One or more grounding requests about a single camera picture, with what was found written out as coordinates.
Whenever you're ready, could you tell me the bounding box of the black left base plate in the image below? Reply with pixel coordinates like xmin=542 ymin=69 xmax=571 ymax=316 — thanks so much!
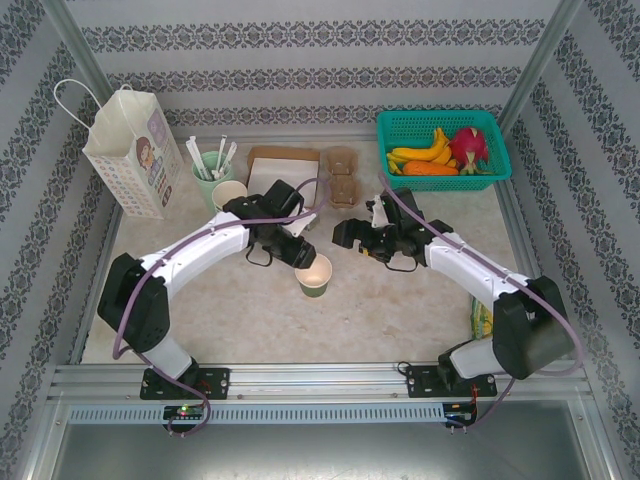
xmin=139 ymin=367 xmax=232 ymax=401

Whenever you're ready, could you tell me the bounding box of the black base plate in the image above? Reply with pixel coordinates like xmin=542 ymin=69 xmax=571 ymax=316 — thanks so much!
xmin=405 ymin=365 xmax=498 ymax=399
xmin=139 ymin=367 xmax=232 ymax=401

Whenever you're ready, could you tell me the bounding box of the white slotted cable duct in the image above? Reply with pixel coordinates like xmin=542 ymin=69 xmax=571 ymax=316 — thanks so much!
xmin=67 ymin=403 xmax=447 ymax=424

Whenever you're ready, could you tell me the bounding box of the aluminium mounting rail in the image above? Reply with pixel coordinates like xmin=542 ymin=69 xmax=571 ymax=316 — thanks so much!
xmin=49 ymin=363 xmax=589 ymax=401

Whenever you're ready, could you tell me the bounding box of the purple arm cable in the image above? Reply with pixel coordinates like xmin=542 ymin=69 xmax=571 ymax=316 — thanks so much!
xmin=378 ymin=172 xmax=584 ymax=432
xmin=113 ymin=177 xmax=334 ymax=437

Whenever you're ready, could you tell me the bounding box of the left controller board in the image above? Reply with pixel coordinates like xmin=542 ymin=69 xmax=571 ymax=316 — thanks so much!
xmin=163 ymin=404 xmax=207 ymax=421

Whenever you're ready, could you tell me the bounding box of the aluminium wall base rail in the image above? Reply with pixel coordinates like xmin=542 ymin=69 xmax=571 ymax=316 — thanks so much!
xmin=167 ymin=132 xmax=381 ymax=144

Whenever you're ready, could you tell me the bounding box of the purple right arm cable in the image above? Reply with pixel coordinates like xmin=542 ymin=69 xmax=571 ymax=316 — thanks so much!
xmin=378 ymin=172 xmax=584 ymax=432

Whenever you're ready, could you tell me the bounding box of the controller board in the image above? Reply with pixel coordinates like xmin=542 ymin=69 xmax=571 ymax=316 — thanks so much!
xmin=443 ymin=402 xmax=480 ymax=425
xmin=163 ymin=404 xmax=207 ymax=421

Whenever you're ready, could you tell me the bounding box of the yellow banana bunch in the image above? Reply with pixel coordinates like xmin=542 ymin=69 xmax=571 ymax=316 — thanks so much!
xmin=387 ymin=127 xmax=459 ymax=170

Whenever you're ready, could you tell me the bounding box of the right controller board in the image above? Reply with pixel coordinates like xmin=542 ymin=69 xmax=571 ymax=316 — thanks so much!
xmin=443 ymin=402 xmax=480 ymax=425

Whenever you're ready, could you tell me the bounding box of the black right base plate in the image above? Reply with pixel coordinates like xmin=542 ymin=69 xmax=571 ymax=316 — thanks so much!
xmin=405 ymin=365 xmax=498 ymax=399

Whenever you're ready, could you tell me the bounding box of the aluminium frame post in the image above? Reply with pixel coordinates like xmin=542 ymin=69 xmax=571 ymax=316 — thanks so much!
xmin=499 ymin=0 xmax=586 ymax=134
xmin=37 ymin=0 xmax=144 ymax=151

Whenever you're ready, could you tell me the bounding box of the yellow green candy bag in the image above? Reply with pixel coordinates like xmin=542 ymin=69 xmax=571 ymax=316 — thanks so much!
xmin=469 ymin=294 xmax=496 ymax=342

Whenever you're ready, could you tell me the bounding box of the mint green straw holder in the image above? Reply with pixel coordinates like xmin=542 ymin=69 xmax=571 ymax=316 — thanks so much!
xmin=192 ymin=158 xmax=236 ymax=214

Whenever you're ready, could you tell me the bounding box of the orange carrot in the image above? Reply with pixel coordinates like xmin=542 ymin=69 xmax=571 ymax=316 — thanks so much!
xmin=402 ymin=159 xmax=460 ymax=177

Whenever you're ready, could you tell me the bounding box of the pink dragon fruit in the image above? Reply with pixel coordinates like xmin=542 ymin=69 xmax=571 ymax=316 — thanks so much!
xmin=448 ymin=126 xmax=491 ymax=176

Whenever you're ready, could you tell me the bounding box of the brown pulp cup carrier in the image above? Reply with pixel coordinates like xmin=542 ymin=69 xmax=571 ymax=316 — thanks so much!
xmin=323 ymin=145 xmax=365 ymax=210

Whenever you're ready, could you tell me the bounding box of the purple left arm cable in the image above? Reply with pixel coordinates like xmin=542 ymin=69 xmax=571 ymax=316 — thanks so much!
xmin=113 ymin=177 xmax=334 ymax=437

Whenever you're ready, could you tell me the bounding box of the teal plastic basket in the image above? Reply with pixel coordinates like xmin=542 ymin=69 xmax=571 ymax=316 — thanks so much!
xmin=375 ymin=109 xmax=513 ymax=193

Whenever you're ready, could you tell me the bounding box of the white printed paper bag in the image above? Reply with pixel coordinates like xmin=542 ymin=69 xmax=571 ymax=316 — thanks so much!
xmin=53 ymin=79 xmax=185 ymax=221

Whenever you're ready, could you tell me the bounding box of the brown cardboard tray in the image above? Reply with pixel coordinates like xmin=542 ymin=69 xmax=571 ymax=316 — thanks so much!
xmin=246 ymin=145 xmax=322 ymax=211

